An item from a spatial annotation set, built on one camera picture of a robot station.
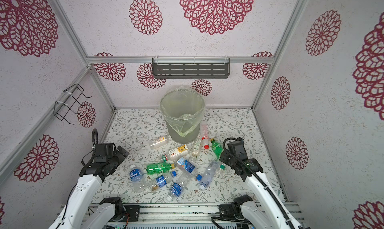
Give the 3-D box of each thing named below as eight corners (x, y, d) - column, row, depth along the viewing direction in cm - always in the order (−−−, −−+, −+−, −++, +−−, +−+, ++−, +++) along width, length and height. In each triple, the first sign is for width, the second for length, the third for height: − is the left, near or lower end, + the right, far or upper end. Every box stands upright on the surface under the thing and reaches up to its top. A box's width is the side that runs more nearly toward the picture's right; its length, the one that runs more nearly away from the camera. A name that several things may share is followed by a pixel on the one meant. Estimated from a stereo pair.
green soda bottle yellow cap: (147, 174, 88) (145, 170, 83) (149, 164, 93) (147, 159, 88) (174, 174, 88) (173, 170, 83) (175, 164, 93) (174, 159, 88)
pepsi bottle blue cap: (153, 193, 82) (151, 190, 78) (150, 185, 85) (148, 181, 80) (178, 179, 87) (178, 175, 82) (175, 171, 89) (174, 168, 85)
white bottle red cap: (201, 149, 99) (202, 145, 95) (200, 125, 112) (200, 120, 108) (210, 149, 99) (210, 145, 95) (207, 125, 112) (208, 120, 108)
